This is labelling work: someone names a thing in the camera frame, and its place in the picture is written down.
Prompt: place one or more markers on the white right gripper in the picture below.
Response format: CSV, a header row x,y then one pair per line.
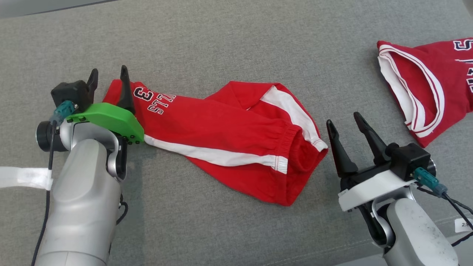
x,y
373,186

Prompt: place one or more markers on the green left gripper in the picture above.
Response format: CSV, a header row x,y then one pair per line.
x,y
111,116

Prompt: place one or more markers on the red jersey with white trim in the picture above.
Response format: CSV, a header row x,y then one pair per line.
x,y
432,74

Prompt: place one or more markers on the red shorts with white stripe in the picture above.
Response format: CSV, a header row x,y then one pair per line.
x,y
214,125

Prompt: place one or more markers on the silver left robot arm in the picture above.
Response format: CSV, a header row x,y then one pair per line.
x,y
81,203

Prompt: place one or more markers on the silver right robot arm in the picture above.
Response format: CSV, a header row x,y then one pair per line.
x,y
414,232

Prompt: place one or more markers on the white tape strip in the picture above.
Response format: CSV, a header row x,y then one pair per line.
x,y
22,177

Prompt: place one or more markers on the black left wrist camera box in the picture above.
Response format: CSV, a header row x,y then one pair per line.
x,y
70,92

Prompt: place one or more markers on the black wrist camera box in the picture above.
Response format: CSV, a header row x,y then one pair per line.
x,y
410,160
70,92

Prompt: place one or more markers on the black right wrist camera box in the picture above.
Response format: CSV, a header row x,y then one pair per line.
x,y
410,160

